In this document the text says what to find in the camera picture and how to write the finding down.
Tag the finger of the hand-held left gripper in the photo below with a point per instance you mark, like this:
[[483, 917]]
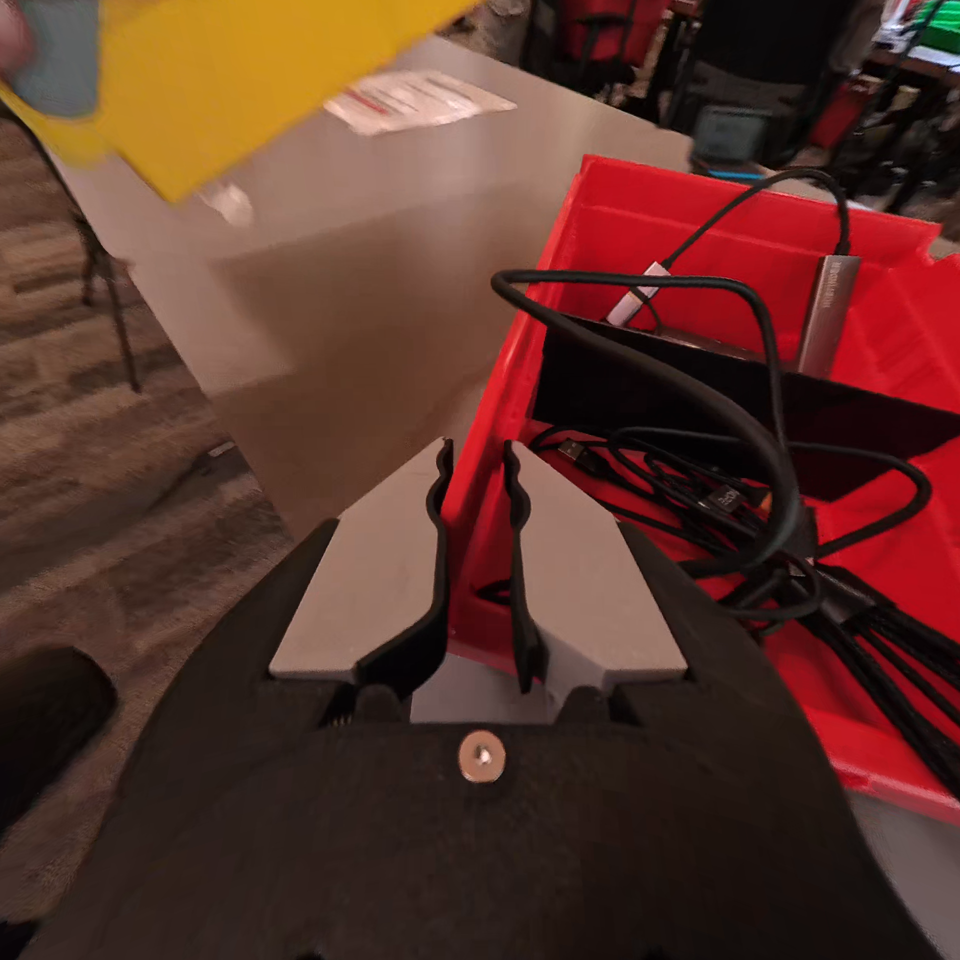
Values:
[[60, 52]]

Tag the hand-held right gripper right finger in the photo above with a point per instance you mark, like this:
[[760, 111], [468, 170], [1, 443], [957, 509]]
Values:
[[592, 592]]

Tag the red plastic bin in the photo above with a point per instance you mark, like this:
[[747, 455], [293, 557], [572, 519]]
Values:
[[637, 221]]

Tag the white paper sheet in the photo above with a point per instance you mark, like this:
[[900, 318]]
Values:
[[420, 101]]

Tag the dark battery charging case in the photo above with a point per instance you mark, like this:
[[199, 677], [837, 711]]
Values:
[[731, 135]]

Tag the yellow plastic bin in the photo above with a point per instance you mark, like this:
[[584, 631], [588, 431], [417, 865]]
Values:
[[225, 75]]

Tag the green plastic bin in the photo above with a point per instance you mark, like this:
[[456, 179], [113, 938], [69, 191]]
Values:
[[930, 22]]

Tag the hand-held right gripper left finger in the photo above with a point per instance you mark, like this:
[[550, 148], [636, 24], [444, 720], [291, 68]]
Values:
[[367, 592]]

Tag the red basket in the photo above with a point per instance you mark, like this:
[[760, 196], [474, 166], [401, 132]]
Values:
[[607, 30]]

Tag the black office chair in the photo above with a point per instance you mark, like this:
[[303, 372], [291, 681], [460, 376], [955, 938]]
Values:
[[750, 67]]

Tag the grey USB hub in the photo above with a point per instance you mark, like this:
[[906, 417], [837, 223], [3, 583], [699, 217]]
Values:
[[829, 315]]

